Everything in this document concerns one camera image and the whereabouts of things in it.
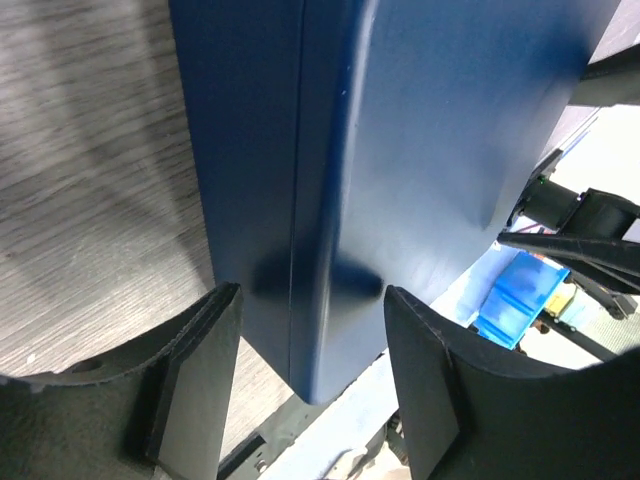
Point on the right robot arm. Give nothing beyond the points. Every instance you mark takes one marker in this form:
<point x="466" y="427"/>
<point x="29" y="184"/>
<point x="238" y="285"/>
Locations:
<point x="595" y="233"/>

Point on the blue plastic bin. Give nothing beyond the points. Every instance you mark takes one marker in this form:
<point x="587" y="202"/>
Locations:
<point x="517" y="297"/>

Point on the navy blue lid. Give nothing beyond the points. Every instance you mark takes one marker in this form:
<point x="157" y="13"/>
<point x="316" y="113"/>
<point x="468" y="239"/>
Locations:
<point x="411" y="164"/>

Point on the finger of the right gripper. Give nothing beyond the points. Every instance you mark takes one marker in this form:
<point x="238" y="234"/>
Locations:
<point x="610" y="81"/>
<point x="612" y="263"/>

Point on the navy blue box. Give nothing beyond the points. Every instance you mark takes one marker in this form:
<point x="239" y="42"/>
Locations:
<point x="239" y="67"/>

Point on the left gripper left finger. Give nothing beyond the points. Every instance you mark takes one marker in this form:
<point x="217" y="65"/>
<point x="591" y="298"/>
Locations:
<point x="158" y="402"/>

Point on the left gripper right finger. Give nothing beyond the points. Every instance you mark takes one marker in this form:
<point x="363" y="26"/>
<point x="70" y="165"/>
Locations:
<point x="471" y="409"/>

